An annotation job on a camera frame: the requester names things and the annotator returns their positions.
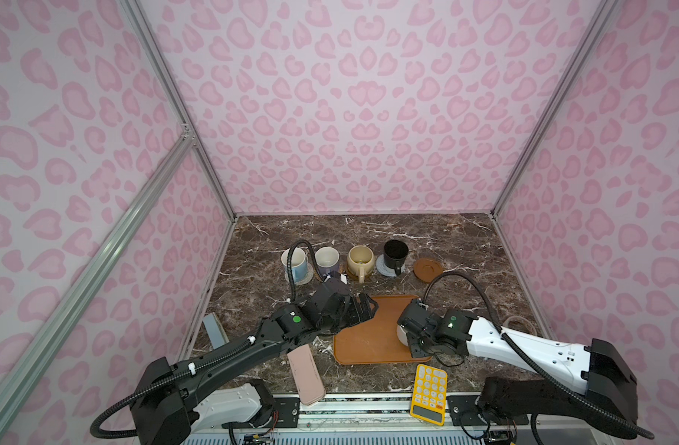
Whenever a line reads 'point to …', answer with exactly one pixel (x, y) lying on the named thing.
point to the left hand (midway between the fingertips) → (372, 307)
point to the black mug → (394, 254)
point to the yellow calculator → (429, 394)
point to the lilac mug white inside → (327, 259)
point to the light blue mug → (298, 264)
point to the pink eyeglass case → (306, 375)
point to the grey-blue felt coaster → (386, 270)
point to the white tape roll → (518, 317)
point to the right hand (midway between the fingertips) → (415, 347)
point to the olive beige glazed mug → (361, 261)
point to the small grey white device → (214, 330)
